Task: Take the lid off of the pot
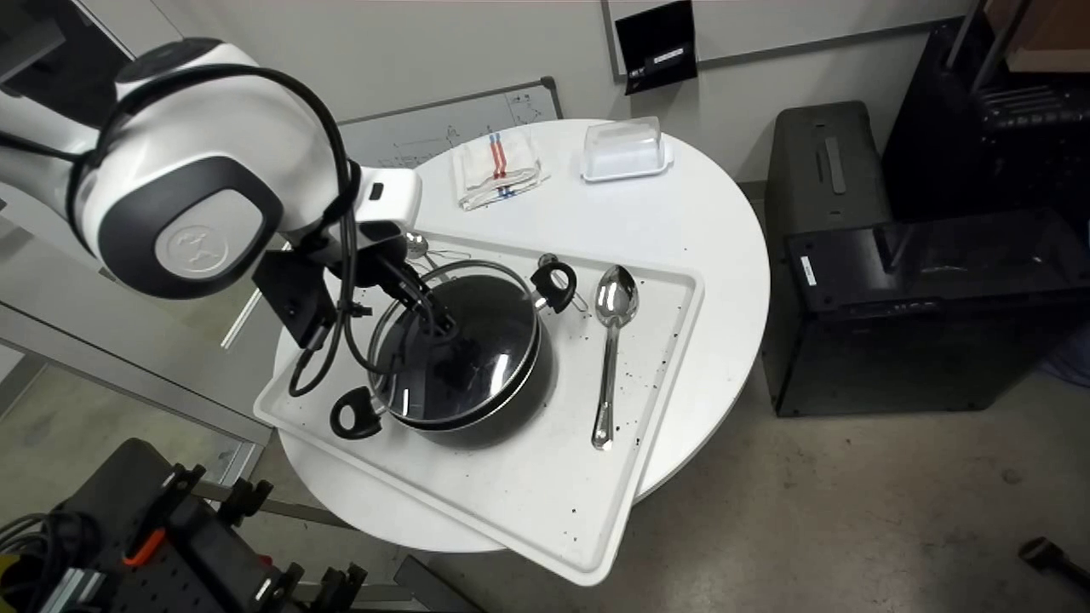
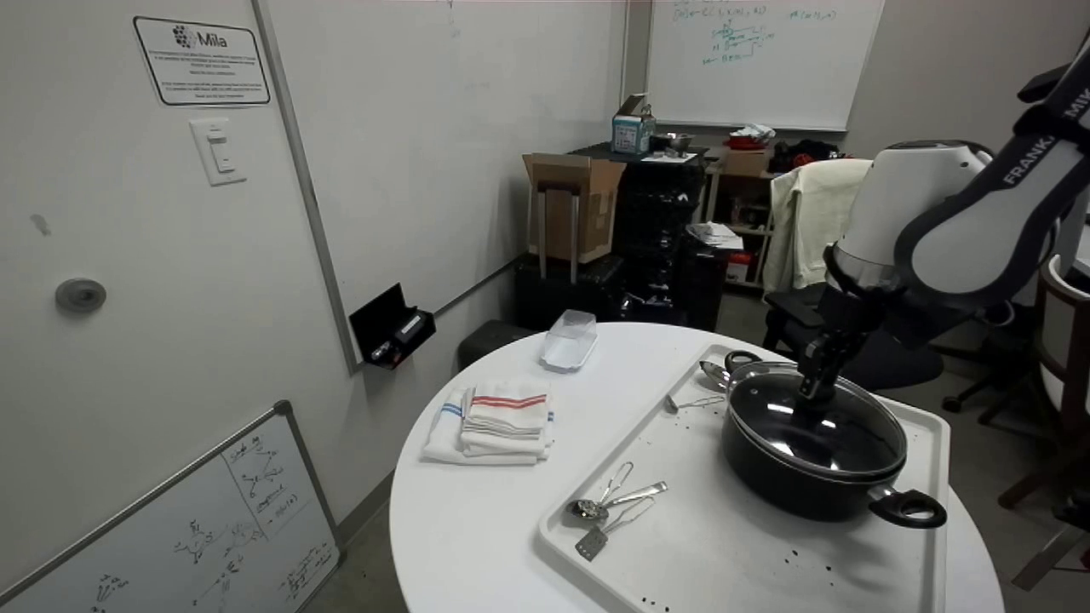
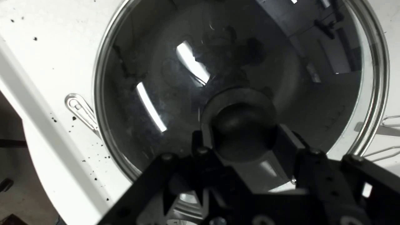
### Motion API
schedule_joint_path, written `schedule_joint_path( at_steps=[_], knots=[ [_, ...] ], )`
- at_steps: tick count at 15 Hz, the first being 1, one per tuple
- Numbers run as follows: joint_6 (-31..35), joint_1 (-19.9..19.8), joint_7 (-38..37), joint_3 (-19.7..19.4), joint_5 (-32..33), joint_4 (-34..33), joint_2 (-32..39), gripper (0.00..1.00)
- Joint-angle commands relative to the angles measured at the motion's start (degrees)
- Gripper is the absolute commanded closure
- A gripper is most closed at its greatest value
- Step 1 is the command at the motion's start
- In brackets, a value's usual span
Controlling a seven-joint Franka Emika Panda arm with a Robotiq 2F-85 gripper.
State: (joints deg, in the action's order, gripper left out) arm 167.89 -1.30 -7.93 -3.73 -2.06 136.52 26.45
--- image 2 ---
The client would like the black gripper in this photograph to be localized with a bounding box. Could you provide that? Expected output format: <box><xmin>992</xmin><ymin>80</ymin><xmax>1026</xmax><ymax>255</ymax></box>
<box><xmin>783</xmin><ymin>282</ymin><xmax>901</xmax><ymax>412</ymax></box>

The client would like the glass pot lid black knob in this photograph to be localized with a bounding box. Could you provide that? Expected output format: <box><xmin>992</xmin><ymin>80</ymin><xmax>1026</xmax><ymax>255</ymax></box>
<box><xmin>727</xmin><ymin>366</ymin><xmax>914</xmax><ymax>480</ymax></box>

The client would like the black cooking pot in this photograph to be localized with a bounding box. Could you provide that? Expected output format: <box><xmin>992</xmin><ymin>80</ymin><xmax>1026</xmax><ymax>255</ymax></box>
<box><xmin>720</xmin><ymin>347</ymin><xmax>949</xmax><ymax>530</ymax></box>

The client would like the cream cloth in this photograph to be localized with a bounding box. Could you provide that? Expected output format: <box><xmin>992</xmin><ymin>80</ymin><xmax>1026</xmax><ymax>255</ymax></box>
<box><xmin>758</xmin><ymin>155</ymin><xmax>874</xmax><ymax>297</ymax></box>

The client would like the white plastic tray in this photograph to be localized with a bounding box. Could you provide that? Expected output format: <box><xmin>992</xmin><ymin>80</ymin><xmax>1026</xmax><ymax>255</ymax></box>
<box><xmin>534</xmin><ymin>340</ymin><xmax>954</xmax><ymax>613</ymax></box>

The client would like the wooden shelf unit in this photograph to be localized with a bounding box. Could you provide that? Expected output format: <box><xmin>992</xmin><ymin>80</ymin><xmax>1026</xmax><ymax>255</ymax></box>
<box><xmin>699</xmin><ymin>143</ymin><xmax>789</xmax><ymax>291</ymax></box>

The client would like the black drawer cabinet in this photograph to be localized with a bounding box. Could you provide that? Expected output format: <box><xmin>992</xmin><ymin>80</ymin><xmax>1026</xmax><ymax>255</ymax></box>
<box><xmin>610</xmin><ymin>149</ymin><xmax>711</xmax><ymax>328</ymax></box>

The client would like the black bag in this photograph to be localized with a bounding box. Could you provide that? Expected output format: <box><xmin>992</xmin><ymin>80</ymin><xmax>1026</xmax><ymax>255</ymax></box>
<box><xmin>765</xmin><ymin>135</ymin><xmax>846</xmax><ymax>177</ymax></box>

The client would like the red item on shelf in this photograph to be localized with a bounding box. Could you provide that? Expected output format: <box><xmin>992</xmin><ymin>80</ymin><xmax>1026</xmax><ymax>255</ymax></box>
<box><xmin>722</xmin><ymin>119</ymin><xmax>783</xmax><ymax>154</ymax></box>

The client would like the clear plastic container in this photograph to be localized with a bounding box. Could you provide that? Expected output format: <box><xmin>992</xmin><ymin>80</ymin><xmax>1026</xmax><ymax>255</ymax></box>
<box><xmin>537</xmin><ymin>306</ymin><xmax>598</xmax><ymax>373</ymax></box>

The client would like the black case under box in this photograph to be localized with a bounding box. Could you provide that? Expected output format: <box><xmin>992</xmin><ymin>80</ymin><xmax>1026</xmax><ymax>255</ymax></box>
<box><xmin>511</xmin><ymin>248</ymin><xmax>628</xmax><ymax>332</ymax></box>

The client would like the brown cardboard box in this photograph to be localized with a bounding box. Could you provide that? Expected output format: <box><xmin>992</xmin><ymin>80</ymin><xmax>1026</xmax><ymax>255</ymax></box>
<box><xmin>521</xmin><ymin>149</ymin><xmax>630</xmax><ymax>270</ymax></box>

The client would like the blue tissue box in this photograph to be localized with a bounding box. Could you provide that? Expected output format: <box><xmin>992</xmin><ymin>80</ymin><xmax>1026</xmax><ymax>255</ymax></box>
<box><xmin>605</xmin><ymin>90</ymin><xmax>661</xmax><ymax>160</ymax></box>

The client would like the folded towel red stripe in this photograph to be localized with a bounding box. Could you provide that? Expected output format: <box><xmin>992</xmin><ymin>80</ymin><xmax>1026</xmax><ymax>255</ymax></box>
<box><xmin>458</xmin><ymin>383</ymin><xmax>555</xmax><ymax>463</ymax></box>

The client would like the whiteboard with green writing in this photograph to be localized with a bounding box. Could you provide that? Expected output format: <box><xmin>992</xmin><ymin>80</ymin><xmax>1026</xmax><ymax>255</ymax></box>
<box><xmin>643</xmin><ymin>0</ymin><xmax>888</xmax><ymax>135</ymax></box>

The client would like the dark round bin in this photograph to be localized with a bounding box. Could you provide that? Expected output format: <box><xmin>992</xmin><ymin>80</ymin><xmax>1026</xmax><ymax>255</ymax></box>
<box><xmin>452</xmin><ymin>316</ymin><xmax>531</xmax><ymax>373</ymax></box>

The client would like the folded white red towel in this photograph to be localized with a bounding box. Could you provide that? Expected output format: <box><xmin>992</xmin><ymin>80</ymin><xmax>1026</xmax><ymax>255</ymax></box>
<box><xmin>418</xmin><ymin>398</ymin><xmax>552</xmax><ymax>470</ymax></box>

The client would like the black marker tray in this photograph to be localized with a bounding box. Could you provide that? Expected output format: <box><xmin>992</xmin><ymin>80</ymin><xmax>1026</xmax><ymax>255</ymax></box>
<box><xmin>347</xmin><ymin>282</ymin><xmax>439</xmax><ymax>372</ymax></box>

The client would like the small whiteboard with drawings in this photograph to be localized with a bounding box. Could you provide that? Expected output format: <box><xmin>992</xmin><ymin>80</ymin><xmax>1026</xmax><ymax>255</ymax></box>
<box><xmin>0</xmin><ymin>398</ymin><xmax>345</xmax><ymax>613</ymax></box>

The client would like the large wall whiteboard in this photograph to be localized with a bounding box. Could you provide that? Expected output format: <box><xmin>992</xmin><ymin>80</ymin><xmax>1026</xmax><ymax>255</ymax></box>
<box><xmin>249</xmin><ymin>0</ymin><xmax>630</xmax><ymax>373</ymax></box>

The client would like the white light switch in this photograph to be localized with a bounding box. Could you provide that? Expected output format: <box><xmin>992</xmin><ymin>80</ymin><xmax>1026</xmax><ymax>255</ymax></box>
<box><xmin>186</xmin><ymin>116</ymin><xmax>249</xmax><ymax>190</ymax></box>

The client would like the white wall sign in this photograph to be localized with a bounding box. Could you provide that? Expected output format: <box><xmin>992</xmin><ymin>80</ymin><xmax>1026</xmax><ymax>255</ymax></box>
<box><xmin>128</xmin><ymin>12</ymin><xmax>276</xmax><ymax>110</ymax></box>

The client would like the round grey wall bumper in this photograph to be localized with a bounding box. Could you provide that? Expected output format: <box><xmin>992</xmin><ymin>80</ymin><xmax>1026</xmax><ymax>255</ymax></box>
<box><xmin>52</xmin><ymin>277</ymin><xmax>113</xmax><ymax>319</ymax></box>

